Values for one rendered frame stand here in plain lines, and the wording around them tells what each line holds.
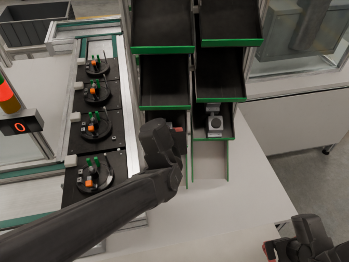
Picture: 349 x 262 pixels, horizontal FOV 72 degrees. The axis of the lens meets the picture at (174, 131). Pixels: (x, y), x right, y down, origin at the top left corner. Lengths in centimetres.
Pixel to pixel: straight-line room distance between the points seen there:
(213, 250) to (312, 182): 154
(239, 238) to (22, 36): 247
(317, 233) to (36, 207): 91
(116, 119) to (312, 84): 121
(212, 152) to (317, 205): 147
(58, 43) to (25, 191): 114
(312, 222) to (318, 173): 178
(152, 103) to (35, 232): 44
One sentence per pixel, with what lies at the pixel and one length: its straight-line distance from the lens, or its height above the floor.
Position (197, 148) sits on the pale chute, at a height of 107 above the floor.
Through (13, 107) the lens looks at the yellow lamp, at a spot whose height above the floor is 128.
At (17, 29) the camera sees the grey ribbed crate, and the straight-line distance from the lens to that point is 275.
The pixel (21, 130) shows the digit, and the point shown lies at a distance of 94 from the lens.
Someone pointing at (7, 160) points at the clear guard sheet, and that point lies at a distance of 118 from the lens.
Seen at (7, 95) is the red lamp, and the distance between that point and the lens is 86.
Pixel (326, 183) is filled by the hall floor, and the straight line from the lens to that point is 241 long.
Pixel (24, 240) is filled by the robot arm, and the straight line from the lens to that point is 28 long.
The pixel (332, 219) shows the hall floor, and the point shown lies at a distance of 225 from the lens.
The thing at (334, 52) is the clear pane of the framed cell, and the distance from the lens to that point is 183.
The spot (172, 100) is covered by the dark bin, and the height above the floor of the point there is 136.
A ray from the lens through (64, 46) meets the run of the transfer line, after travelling 196.
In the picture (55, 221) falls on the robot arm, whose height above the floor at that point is 152.
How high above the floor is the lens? 177
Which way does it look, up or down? 48 degrees down
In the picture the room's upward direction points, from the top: straight up
